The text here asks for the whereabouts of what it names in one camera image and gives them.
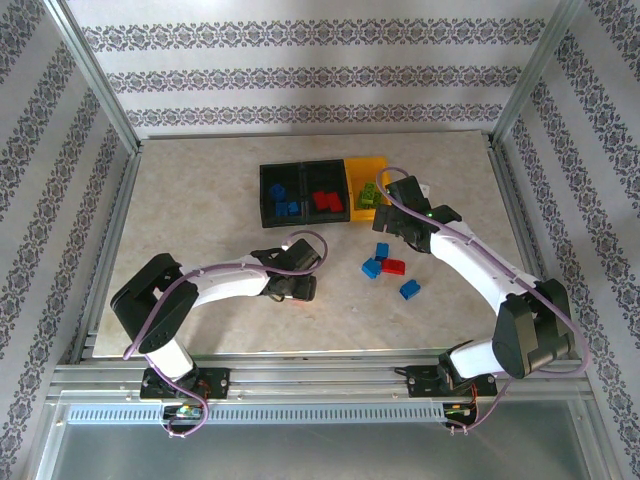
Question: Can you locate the yellow plastic bin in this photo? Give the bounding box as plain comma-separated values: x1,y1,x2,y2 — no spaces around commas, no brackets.
344,156,390,223

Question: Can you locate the black plastic bin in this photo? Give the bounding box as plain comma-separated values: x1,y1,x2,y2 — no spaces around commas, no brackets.
258,162,307,230
301,158,351,225

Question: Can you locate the grey metal panel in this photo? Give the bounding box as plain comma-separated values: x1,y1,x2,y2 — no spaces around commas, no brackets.
29,399,619,480

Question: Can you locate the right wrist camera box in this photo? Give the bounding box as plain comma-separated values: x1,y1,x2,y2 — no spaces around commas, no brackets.
387,177,432,214

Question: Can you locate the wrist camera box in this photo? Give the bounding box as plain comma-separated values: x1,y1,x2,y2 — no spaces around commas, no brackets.
387,177,432,214
282,238,321,269

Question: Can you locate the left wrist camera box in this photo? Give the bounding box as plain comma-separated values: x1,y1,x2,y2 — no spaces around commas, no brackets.
282,238,321,269

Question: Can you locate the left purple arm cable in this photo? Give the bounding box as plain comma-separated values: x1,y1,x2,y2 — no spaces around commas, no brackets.
122,230,330,441

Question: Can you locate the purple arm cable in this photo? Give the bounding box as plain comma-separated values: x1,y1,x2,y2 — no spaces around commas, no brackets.
375,166,592,436
122,230,330,441

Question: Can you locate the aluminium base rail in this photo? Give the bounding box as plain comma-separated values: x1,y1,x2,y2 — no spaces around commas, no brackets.
47,349,594,401

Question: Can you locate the aluminium side rail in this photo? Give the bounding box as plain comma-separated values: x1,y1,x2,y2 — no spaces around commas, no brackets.
488,137,574,361
67,144,144,364

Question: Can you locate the thin aluminium table rail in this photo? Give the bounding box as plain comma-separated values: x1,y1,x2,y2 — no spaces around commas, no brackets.
139,128,494,142

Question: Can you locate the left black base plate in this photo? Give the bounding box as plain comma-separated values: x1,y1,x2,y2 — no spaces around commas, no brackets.
139,367,232,401

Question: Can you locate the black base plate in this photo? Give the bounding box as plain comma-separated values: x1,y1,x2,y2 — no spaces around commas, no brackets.
407,363,499,399
139,367,232,401

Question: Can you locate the grey slotted cable duct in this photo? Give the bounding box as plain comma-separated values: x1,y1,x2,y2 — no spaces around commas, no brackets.
64,403,449,425

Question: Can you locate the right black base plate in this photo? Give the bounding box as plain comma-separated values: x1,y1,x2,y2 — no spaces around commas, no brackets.
407,363,499,399

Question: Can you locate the aluminium frame post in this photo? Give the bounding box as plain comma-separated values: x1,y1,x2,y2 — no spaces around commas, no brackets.
492,0,585,146
42,0,144,156

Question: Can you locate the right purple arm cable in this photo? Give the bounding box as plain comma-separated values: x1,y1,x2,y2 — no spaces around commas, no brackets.
375,166,592,436

